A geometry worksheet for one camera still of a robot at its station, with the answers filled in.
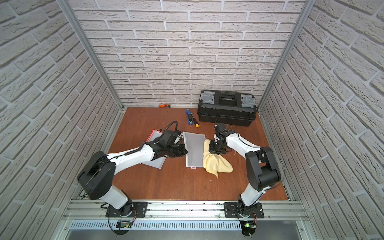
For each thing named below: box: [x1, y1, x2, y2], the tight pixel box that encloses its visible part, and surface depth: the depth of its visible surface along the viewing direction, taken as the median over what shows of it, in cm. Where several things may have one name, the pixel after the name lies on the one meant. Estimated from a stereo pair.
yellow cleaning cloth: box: [203, 138, 233, 179], surface depth 89 cm
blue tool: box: [187, 108, 194, 126], surface depth 115 cm
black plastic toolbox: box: [197, 89, 257, 126], surface depth 102 cm
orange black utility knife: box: [158, 104, 171, 108], surface depth 124 cm
